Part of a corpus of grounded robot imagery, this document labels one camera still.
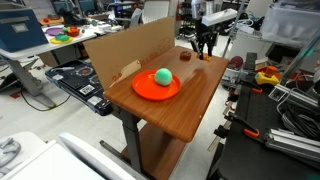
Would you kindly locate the green foam ball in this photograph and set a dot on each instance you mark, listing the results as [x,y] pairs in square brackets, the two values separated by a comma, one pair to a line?
[163,77]

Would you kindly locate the blue storage box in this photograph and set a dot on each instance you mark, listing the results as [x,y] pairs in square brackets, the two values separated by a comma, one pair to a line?
[19,29]

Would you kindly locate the cardboard backdrop panel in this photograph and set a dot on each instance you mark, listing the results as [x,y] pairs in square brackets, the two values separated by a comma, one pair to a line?
[109,54]

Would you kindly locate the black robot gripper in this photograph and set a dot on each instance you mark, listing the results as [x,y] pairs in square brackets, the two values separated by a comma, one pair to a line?
[205,34]

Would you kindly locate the yellow plate with green toy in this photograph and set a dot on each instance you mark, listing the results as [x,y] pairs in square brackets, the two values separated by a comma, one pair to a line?
[61,39]

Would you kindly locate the wooden desk with metal legs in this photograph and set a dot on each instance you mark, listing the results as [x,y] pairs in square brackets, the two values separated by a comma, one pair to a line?
[157,132]

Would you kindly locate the brown round plush toy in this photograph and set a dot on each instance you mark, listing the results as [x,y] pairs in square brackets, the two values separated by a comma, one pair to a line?
[185,55]

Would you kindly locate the white side table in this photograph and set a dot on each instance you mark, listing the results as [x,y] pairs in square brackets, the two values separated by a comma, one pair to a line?
[27,80]

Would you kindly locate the purple plate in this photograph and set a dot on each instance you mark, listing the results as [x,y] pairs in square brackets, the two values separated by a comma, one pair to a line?
[53,31]

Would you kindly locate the red bowl with toys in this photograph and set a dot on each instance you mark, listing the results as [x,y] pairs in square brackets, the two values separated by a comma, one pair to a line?
[71,31]

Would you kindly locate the aluminium extrusion rail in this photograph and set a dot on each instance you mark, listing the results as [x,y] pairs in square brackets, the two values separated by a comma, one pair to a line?
[293,144]

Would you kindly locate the yellow orange clamp tool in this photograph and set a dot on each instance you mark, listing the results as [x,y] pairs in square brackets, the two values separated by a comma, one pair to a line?
[267,77]

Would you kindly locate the black rolling cart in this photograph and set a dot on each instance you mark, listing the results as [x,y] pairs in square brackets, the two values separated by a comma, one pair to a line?
[185,23]

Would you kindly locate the pizza slice plush toy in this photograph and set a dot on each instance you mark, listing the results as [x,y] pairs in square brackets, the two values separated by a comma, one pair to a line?
[206,58]

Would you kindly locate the black equipment case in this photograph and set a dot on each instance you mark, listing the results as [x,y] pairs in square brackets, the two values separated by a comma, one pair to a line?
[79,79]

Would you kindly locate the maroon ball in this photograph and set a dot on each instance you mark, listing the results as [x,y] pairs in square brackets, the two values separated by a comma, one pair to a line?
[236,62]

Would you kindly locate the orange plastic plate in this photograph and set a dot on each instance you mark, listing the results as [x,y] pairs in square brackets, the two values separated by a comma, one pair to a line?
[144,85]

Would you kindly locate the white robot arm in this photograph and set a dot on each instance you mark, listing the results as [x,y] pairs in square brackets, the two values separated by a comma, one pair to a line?
[214,19]

